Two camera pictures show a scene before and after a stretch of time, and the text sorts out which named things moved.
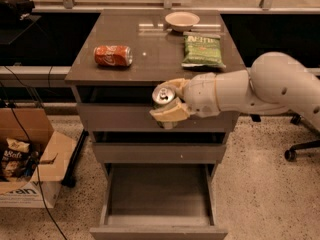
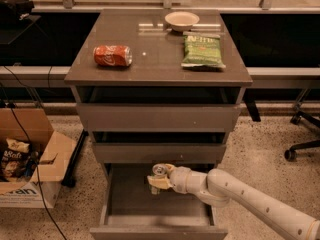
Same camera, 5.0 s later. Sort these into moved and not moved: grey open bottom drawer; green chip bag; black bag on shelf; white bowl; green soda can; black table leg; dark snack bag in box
Moved: green soda can
Not moved: grey open bottom drawer; white bowl; black table leg; dark snack bag in box; green chip bag; black bag on shelf
